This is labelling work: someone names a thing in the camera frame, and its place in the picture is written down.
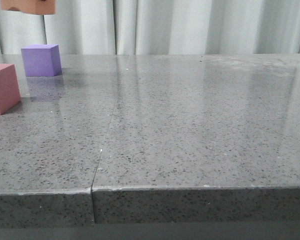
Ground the orange foam cube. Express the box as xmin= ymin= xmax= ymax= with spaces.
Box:
xmin=0 ymin=0 xmax=56 ymax=15

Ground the grey pleated curtain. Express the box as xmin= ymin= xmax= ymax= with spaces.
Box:
xmin=0 ymin=0 xmax=300 ymax=55

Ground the pink foam cube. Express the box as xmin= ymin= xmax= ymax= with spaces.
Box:
xmin=0 ymin=63 xmax=21 ymax=115

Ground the purple foam cube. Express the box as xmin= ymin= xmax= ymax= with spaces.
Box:
xmin=21 ymin=44 xmax=62 ymax=77

